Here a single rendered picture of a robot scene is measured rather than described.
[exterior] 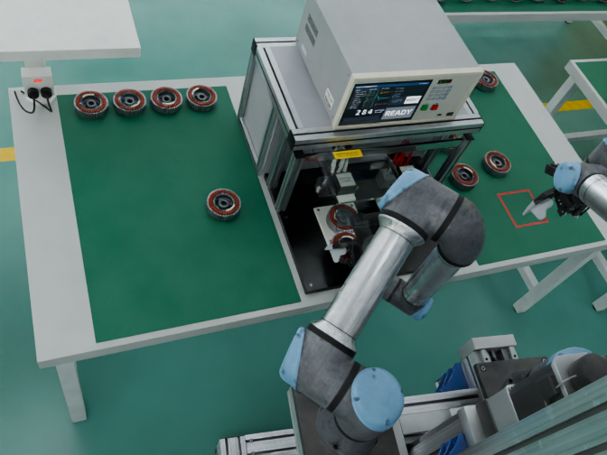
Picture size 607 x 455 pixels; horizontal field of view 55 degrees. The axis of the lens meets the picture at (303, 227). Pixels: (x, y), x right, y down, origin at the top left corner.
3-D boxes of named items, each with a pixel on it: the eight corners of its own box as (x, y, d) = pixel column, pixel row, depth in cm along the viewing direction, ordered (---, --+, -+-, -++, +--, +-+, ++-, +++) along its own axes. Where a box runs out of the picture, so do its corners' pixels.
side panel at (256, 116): (265, 174, 207) (284, 110, 181) (256, 175, 206) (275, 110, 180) (244, 116, 220) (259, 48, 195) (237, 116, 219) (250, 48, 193)
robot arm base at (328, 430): (386, 455, 133) (401, 444, 125) (322, 465, 129) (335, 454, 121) (369, 389, 141) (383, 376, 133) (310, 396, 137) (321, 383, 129)
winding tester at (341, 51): (454, 119, 191) (484, 71, 175) (333, 130, 175) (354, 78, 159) (406, 38, 210) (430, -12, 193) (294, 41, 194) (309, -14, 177)
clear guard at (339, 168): (407, 219, 177) (415, 208, 173) (336, 231, 169) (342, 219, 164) (368, 138, 193) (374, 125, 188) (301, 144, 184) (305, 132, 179)
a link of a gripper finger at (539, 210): (525, 226, 165) (555, 209, 160) (517, 208, 168) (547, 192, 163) (529, 228, 167) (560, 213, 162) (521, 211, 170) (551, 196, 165)
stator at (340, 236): (362, 266, 191) (366, 261, 188) (329, 264, 189) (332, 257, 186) (359, 237, 198) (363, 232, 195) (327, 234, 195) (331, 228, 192)
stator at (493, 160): (496, 153, 242) (500, 147, 239) (511, 173, 238) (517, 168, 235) (475, 159, 237) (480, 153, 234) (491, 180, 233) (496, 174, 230)
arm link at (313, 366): (331, 417, 116) (470, 190, 123) (267, 375, 118) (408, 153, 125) (330, 409, 128) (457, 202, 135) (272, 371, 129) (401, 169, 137)
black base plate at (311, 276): (471, 262, 208) (474, 258, 206) (305, 294, 185) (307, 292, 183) (418, 159, 230) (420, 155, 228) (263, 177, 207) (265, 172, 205)
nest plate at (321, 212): (368, 239, 200) (368, 237, 199) (327, 246, 194) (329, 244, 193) (352, 204, 207) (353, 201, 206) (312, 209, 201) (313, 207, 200)
